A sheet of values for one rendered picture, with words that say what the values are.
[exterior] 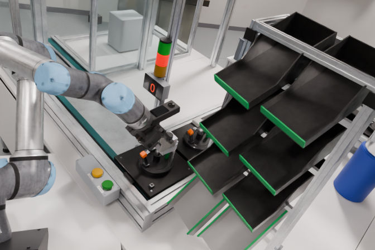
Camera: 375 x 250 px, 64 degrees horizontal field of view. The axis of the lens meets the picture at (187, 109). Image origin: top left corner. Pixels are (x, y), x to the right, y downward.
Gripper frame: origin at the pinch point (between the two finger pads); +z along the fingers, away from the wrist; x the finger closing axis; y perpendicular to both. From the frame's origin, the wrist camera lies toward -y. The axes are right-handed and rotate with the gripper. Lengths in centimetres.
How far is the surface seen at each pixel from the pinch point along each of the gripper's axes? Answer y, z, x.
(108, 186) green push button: 27.8, 3.8, -6.4
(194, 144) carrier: -6.1, 29.8, -6.4
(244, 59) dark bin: -28.6, -26.0, 15.1
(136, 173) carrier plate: 18.6, 11.7, -6.5
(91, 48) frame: -5, 13, -83
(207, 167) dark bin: -1.8, -1.8, 18.6
